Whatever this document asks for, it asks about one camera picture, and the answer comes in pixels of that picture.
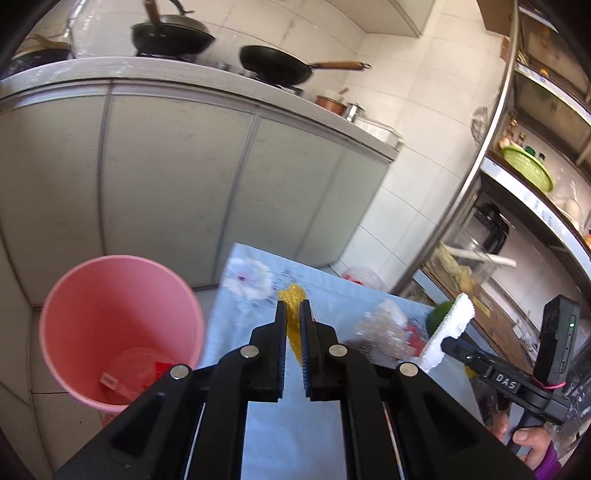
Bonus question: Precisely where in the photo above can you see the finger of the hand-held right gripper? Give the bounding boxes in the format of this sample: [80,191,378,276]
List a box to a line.
[441,338,491,376]

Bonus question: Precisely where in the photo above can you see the green bell pepper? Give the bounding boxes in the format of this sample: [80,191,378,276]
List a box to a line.
[426,300,458,337]

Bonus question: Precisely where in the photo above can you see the dark wok lid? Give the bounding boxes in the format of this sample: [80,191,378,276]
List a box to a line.
[147,0,211,28]

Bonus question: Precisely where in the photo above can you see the yellow mesh wrapper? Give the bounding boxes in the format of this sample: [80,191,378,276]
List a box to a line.
[277,284,315,365]

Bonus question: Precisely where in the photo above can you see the corn cob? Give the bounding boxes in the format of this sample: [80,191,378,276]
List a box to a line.
[436,247,462,287]

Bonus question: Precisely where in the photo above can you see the black wok with wooden handle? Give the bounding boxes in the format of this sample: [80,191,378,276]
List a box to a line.
[239,45,372,87]

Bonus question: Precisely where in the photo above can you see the white foam piece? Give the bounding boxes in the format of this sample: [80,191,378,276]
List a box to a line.
[418,293,476,372]

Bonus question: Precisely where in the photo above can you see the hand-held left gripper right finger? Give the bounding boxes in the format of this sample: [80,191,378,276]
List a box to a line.
[299,299,536,480]

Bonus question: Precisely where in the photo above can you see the copper pot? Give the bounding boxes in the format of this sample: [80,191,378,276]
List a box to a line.
[316,89,350,117]

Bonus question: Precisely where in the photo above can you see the black lidded wok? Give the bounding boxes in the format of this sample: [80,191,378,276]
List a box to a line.
[130,0,216,57]

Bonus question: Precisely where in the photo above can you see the dark pot with bamboo handle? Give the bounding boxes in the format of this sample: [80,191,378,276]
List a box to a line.
[7,34,72,77]

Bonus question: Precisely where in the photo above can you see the person's right hand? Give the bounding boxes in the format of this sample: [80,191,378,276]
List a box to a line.
[490,410,555,472]

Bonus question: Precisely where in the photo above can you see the green plastic basket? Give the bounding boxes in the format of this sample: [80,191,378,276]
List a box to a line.
[501,145,555,193]

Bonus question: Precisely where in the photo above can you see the gas stove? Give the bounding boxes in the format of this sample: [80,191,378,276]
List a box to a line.
[134,52,305,95]

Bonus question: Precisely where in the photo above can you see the red and white plastic bag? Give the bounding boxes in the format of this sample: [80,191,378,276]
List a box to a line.
[341,265,389,292]

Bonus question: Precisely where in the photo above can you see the crumpled clear plastic wrapper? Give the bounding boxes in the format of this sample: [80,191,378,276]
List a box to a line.
[355,299,428,361]

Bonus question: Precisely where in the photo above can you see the cardboard box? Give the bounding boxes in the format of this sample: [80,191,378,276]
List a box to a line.
[475,0,515,35]

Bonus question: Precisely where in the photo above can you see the clear plastic container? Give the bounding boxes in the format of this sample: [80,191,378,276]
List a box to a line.
[434,222,502,296]

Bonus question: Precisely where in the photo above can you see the white radish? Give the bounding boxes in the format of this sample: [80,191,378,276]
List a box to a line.
[441,244,518,268]

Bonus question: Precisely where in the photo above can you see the pink plastic bucket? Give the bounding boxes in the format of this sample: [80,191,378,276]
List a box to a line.
[39,255,205,414]

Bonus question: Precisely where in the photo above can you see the wall cabinet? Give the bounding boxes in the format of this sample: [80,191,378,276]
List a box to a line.
[383,0,437,38]

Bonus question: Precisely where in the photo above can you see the grey kitchen counter cabinet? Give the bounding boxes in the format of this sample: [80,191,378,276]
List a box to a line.
[0,56,404,308]

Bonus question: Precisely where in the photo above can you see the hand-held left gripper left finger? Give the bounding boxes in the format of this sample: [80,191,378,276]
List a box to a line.
[53,300,288,480]

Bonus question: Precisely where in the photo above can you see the metal strainer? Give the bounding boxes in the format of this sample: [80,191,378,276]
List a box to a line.
[470,105,498,148]

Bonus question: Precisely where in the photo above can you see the white rectangular container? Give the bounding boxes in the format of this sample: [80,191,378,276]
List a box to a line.
[356,117,402,141]

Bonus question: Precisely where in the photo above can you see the clear red plastic packaging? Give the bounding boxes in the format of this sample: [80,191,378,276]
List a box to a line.
[98,348,178,402]

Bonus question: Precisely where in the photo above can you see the blue floral tablecloth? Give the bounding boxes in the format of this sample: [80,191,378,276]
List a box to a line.
[203,243,485,480]

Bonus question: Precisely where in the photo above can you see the metal shelf rack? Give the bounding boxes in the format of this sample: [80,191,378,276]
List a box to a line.
[392,0,591,324]

